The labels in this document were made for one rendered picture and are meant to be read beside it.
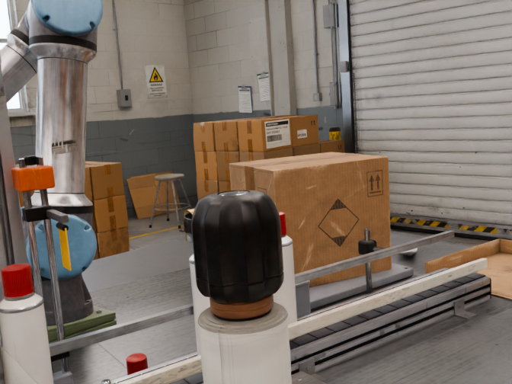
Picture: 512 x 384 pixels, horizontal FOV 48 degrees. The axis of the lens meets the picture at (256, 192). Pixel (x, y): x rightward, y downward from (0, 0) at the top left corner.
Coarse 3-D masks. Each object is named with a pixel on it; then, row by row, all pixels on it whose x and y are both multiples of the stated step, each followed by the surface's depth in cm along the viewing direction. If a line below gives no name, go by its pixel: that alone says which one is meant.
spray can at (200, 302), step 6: (192, 258) 83; (192, 264) 83; (192, 270) 83; (192, 276) 83; (192, 282) 83; (192, 288) 84; (192, 294) 84; (198, 294) 83; (198, 300) 83; (204, 300) 83; (198, 306) 83; (204, 306) 83; (198, 312) 83; (198, 330) 84; (198, 336) 84; (198, 342) 85; (198, 348) 85; (198, 354) 85
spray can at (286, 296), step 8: (280, 216) 89; (288, 240) 90; (288, 248) 90; (288, 256) 90; (288, 264) 90; (288, 272) 90; (288, 280) 90; (280, 288) 90; (288, 288) 90; (280, 296) 90; (288, 296) 90; (280, 304) 90; (288, 304) 90; (288, 312) 91; (296, 312) 93; (288, 320) 91; (296, 320) 92
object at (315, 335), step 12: (468, 276) 118; (480, 276) 117; (432, 288) 112; (444, 288) 111; (408, 300) 106; (420, 300) 106; (372, 312) 101; (384, 312) 101; (336, 324) 97; (348, 324) 97; (300, 336) 93; (312, 336) 93; (324, 336) 93; (180, 360) 87
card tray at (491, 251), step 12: (504, 240) 148; (456, 252) 139; (468, 252) 142; (480, 252) 145; (492, 252) 148; (504, 252) 149; (432, 264) 134; (444, 264) 137; (456, 264) 140; (492, 264) 140; (504, 264) 139; (492, 276) 131; (504, 276) 131; (492, 288) 123; (504, 288) 123
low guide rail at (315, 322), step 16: (448, 272) 110; (464, 272) 113; (400, 288) 103; (416, 288) 105; (352, 304) 96; (368, 304) 98; (384, 304) 100; (304, 320) 91; (320, 320) 92; (336, 320) 94; (176, 368) 77; (192, 368) 79
